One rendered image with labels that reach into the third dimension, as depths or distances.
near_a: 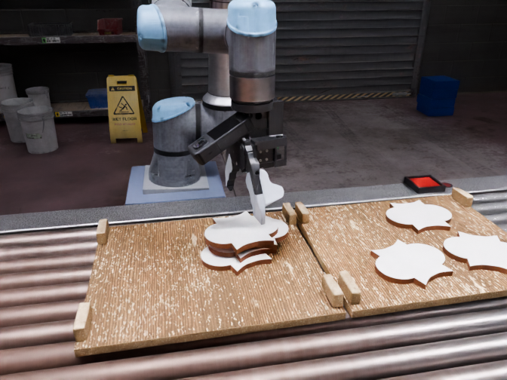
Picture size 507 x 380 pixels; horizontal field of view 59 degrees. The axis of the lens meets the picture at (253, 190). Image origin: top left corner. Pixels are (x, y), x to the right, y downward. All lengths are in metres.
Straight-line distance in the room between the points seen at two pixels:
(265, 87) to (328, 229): 0.36
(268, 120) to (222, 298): 0.31
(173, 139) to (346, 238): 0.56
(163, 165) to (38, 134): 3.15
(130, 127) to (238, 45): 3.69
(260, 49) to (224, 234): 0.34
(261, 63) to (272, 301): 0.38
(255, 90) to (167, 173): 0.60
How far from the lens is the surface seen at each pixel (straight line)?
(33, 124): 4.33
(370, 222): 0.99
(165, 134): 1.24
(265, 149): 0.76
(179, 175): 1.26
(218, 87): 1.21
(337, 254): 0.87
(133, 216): 1.07
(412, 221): 1.00
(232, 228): 0.85
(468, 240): 0.97
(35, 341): 0.80
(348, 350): 0.72
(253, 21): 0.70
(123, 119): 4.37
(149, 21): 0.80
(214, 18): 0.80
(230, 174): 0.84
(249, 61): 0.71
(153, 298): 0.77
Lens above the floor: 1.41
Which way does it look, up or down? 25 degrees down
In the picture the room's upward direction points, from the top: straight up
